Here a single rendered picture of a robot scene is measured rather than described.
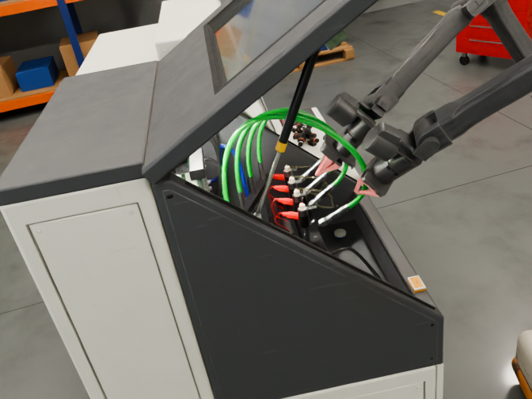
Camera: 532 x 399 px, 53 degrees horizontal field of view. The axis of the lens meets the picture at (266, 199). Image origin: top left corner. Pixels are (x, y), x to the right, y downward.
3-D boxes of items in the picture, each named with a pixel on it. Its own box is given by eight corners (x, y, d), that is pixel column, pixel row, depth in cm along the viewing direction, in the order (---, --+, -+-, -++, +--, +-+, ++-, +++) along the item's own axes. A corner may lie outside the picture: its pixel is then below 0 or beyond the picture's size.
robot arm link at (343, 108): (395, 99, 132) (378, 105, 140) (359, 70, 130) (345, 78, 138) (370, 138, 130) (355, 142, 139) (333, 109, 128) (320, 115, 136)
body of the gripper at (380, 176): (359, 180, 123) (378, 168, 117) (376, 153, 129) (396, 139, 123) (379, 199, 124) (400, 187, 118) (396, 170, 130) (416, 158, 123)
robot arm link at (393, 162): (424, 169, 115) (427, 147, 118) (398, 153, 113) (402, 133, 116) (403, 180, 121) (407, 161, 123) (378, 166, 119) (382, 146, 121)
